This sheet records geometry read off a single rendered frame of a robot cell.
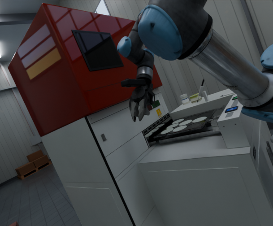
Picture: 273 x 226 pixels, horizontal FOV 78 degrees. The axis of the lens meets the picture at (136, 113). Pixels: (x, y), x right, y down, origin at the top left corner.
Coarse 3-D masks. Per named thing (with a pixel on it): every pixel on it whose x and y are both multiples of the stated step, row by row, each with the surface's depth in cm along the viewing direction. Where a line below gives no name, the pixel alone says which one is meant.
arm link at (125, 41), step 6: (132, 30) 73; (126, 36) 72; (132, 36) 72; (138, 36) 72; (120, 42) 74; (126, 42) 70; (132, 42) 72; (138, 42) 73; (120, 48) 72; (126, 48) 71; (132, 48) 72; (138, 48) 74; (126, 54) 73; (132, 54) 74; (138, 54) 74; (144, 54) 76; (132, 60) 76; (138, 60) 76
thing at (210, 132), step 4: (196, 132) 110; (200, 132) 106; (204, 132) 105; (208, 132) 103; (212, 132) 102; (216, 132) 101; (220, 132) 99; (176, 136) 119; (180, 136) 115; (184, 136) 114; (188, 136) 112; (192, 136) 110; (196, 136) 109; (200, 136) 107; (160, 140) 126; (164, 140) 124; (168, 140) 122; (172, 140) 120; (176, 140) 118; (180, 140) 116
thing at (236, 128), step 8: (232, 96) 115; (232, 104) 96; (240, 104) 88; (224, 112) 87; (232, 112) 82; (240, 112) 77; (224, 120) 76; (232, 120) 74; (240, 120) 72; (248, 120) 86; (224, 128) 77; (232, 128) 75; (240, 128) 73; (248, 128) 80; (224, 136) 78; (232, 136) 76; (240, 136) 74; (248, 136) 75; (232, 144) 77; (240, 144) 75; (248, 144) 73
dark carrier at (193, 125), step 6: (198, 114) 133; (204, 114) 125; (210, 114) 118; (186, 120) 131; (192, 120) 123; (204, 120) 110; (186, 126) 113; (192, 126) 108; (198, 126) 103; (168, 132) 118
